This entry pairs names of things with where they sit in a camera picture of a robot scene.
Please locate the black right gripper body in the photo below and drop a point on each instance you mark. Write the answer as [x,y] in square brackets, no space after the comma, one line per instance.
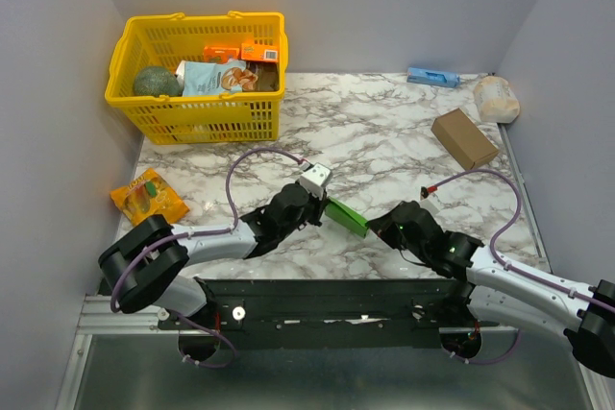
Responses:
[381,228]

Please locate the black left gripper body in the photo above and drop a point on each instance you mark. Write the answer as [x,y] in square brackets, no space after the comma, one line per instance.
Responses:
[314,209]

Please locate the green paper box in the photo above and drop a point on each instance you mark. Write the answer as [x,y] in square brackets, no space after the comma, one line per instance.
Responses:
[346,217]

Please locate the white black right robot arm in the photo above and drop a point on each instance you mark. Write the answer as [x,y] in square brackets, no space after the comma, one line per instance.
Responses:
[508,292]

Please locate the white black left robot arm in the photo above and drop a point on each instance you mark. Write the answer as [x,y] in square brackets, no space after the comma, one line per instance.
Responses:
[143,267]

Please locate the brown cardboard box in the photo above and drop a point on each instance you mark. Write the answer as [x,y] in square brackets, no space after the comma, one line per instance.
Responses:
[463,140]

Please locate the light blue carton box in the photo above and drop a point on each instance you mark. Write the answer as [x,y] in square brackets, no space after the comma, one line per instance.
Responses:
[432,77]

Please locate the orange barcode box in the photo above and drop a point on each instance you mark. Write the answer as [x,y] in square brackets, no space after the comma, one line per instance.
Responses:
[251,51]

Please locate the orange snack box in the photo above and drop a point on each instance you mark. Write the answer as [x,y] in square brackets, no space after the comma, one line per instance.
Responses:
[220,54]

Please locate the light blue snack pouch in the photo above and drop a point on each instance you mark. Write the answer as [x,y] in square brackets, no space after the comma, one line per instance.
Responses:
[209,79]

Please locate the orange candy bag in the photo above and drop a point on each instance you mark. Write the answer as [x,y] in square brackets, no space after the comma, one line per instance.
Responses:
[147,195]

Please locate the beige wrapped paper bag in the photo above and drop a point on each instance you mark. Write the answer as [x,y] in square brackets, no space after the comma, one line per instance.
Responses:
[495,101]

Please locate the green round melon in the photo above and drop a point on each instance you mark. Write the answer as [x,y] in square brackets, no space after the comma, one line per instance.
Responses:
[156,81]

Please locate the yellow plastic shopping basket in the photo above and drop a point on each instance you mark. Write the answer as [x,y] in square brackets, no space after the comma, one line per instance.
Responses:
[168,39]

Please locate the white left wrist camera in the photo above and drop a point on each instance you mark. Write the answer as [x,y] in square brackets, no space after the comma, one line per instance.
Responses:
[315,179]

